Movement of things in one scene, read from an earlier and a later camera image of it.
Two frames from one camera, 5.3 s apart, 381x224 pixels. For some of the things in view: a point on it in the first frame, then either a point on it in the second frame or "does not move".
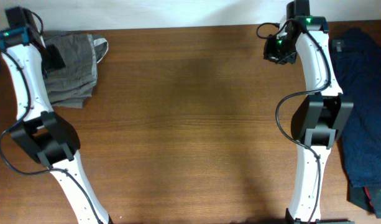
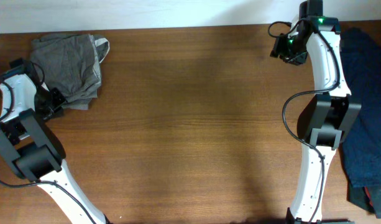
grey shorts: (79, 53) does not move
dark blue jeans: (361, 65) does not move
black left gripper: (57, 61) → (61, 101)
